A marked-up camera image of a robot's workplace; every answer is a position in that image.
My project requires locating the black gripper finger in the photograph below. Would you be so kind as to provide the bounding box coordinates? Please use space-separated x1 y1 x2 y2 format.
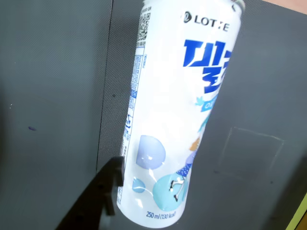
56 157 125 230

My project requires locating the white blue drink can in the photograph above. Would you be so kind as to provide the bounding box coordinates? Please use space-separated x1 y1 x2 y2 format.
116 0 247 227

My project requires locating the plain grey mat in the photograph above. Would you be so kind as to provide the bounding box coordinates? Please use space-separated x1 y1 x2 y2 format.
0 0 114 230

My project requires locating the grey mat with chalk square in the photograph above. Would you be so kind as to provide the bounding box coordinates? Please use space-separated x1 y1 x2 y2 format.
95 0 307 230

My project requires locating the yellow paper sheet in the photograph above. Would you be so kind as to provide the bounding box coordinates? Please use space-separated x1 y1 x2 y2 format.
285 191 307 230

